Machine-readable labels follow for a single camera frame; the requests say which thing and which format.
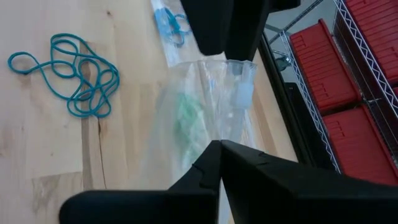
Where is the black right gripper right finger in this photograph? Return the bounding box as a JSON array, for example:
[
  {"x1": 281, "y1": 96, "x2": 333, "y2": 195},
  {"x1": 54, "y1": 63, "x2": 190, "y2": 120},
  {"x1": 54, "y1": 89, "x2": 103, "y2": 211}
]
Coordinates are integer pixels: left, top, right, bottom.
[{"x1": 220, "y1": 139, "x2": 398, "y2": 224}]

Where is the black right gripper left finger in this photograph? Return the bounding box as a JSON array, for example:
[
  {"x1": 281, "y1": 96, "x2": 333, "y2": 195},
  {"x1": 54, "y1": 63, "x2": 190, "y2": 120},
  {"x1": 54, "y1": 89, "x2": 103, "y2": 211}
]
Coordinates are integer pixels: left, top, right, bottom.
[{"x1": 58, "y1": 139, "x2": 222, "y2": 224}]

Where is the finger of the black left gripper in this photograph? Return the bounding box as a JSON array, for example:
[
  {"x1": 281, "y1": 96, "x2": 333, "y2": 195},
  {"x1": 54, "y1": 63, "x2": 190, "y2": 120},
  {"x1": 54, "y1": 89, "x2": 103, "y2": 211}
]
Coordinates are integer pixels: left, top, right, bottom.
[
  {"x1": 180, "y1": 0, "x2": 234, "y2": 57},
  {"x1": 224, "y1": 0, "x2": 270, "y2": 61}
]

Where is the blue rubber band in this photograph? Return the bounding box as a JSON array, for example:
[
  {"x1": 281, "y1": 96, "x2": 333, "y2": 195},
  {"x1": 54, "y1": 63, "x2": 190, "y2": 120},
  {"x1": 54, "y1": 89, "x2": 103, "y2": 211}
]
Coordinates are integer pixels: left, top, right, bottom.
[
  {"x1": 158, "y1": 9, "x2": 187, "y2": 47},
  {"x1": 164, "y1": 14, "x2": 191, "y2": 48},
  {"x1": 154, "y1": 6, "x2": 178, "y2": 35}
]

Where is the clear plastic zip bag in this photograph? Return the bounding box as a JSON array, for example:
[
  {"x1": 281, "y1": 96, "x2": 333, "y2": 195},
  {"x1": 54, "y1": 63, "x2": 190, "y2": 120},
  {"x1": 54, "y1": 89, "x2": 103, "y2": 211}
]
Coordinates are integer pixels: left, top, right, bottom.
[
  {"x1": 150, "y1": 0, "x2": 203, "y2": 68},
  {"x1": 139, "y1": 58, "x2": 261, "y2": 224}
]

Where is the green rubber band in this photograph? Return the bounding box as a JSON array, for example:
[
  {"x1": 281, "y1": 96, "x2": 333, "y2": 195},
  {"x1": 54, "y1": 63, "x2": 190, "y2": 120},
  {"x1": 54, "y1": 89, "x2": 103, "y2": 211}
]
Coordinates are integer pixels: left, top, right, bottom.
[
  {"x1": 172, "y1": 105, "x2": 206, "y2": 153},
  {"x1": 175, "y1": 124, "x2": 206, "y2": 160},
  {"x1": 172, "y1": 93, "x2": 203, "y2": 131}
]

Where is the teal thin rubber band tangle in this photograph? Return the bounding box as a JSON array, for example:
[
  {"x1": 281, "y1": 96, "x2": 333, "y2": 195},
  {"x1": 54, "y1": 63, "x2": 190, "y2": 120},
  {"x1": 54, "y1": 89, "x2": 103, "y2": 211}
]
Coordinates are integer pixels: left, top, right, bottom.
[{"x1": 7, "y1": 32, "x2": 121, "y2": 119}]

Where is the red plastic bin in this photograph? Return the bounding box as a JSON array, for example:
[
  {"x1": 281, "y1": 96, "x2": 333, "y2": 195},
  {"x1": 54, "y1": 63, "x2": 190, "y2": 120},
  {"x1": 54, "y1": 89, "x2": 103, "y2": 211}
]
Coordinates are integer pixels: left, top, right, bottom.
[
  {"x1": 345, "y1": 0, "x2": 398, "y2": 85},
  {"x1": 289, "y1": 18, "x2": 363, "y2": 116},
  {"x1": 322, "y1": 105, "x2": 398, "y2": 187}
]

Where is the black aluminium table frame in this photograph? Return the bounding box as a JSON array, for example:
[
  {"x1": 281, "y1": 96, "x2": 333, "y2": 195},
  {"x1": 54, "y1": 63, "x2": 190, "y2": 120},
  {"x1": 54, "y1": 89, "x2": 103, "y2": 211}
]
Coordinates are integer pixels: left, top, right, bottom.
[{"x1": 257, "y1": 30, "x2": 315, "y2": 169}]

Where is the chrome wire shelf cart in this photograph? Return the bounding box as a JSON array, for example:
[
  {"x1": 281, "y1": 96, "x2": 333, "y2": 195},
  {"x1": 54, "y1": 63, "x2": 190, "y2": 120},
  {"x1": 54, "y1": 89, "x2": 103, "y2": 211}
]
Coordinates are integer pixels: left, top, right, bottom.
[{"x1": 266, "y1": 0, "x2": 398, "y2": 175}]

